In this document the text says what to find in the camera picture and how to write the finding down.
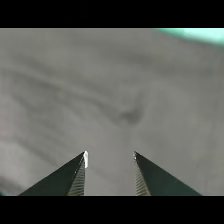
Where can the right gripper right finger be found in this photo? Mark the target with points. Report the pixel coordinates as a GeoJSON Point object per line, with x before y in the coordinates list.
{"type": "Point", "coordinates": [154, 181]}

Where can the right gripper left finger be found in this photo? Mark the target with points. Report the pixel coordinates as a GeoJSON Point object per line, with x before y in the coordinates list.
{"type": "Point", "coordinates": [66, 180]}

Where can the grey garment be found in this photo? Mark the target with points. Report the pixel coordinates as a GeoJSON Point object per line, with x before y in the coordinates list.
{"type": "Point", "coordinates": [100, 83]}

